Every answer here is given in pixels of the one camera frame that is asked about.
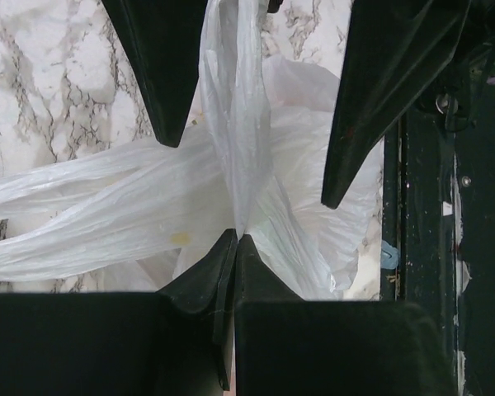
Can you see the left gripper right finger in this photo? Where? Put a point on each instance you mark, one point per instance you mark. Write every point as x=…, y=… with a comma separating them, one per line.
x=289, y=346

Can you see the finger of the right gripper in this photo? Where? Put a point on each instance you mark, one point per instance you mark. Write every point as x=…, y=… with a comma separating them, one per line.
x=161, y=39
x=394, y=50

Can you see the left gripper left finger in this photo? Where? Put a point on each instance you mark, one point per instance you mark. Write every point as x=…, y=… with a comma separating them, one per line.
x=175, y=341

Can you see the white plastic bag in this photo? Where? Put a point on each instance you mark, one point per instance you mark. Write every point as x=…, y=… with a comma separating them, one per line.
x=252, y=161

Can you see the black metal base rail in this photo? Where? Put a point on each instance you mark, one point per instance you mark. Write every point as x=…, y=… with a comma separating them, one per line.
x=439, y=217

